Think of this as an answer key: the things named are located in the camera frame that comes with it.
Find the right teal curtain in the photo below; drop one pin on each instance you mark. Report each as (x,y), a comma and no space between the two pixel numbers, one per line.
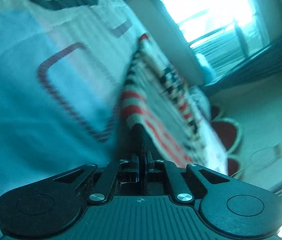
(261,65)

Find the red scalloped headboard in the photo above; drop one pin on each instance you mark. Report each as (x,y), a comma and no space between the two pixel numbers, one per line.
(230,134)

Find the light bundle on windowsill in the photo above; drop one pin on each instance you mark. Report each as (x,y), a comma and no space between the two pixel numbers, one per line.
(208,74)

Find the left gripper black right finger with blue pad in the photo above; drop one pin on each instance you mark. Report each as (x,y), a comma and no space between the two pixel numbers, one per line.
(225,205)

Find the bright window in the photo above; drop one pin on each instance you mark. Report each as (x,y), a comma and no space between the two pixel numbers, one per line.
(200,21)

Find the white patterned bed sheet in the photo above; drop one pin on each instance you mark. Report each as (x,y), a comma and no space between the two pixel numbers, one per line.
(63,65)

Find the red black striped knit garment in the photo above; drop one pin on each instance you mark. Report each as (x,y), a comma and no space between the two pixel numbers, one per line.
(161,118)

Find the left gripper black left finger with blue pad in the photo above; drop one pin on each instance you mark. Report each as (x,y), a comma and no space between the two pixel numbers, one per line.
(48,207)

